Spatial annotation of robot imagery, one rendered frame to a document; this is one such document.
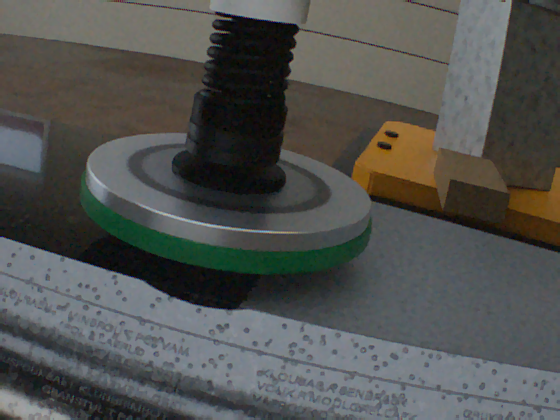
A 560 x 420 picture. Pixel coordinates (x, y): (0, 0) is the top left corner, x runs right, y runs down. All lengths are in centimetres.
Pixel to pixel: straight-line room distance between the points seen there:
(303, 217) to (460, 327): 14
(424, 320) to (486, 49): 85
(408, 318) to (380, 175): 70
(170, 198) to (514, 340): 26
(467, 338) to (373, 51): 624
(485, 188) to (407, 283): 52
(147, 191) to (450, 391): 24
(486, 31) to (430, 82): 540
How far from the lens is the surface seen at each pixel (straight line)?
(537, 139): 135
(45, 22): 770
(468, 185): 107
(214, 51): 51
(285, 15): 49
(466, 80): 136
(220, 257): 45
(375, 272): 58
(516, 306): 59
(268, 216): 48
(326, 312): 50
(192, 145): 52
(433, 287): 58
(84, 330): 49
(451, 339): 50
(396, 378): 48
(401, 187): 119
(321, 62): 676
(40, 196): 62
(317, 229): 47
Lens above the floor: 108
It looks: 19 degrees down
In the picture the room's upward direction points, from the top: 11 degrees clockwise
